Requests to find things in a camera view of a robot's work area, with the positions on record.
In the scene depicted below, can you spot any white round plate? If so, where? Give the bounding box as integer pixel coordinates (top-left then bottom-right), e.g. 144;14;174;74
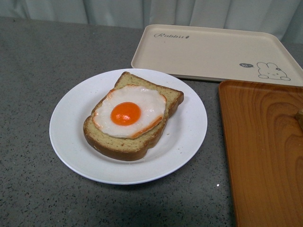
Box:
49;69;207;185

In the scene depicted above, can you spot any bread slice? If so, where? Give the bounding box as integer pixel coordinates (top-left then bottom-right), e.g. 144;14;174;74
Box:
295;109;303;130
83;71;184;161

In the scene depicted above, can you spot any fried egg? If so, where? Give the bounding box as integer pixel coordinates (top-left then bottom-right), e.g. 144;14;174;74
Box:
92;85;167;139

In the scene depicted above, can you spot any beige rabbit tray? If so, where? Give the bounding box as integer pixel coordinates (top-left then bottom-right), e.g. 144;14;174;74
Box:
131;25;303;86

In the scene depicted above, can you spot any brown wooden tray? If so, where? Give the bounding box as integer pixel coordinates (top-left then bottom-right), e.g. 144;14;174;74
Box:
219;80;303;227

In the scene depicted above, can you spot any grey curtain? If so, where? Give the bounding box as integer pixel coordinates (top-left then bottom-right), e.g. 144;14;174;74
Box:
0;0;303;43

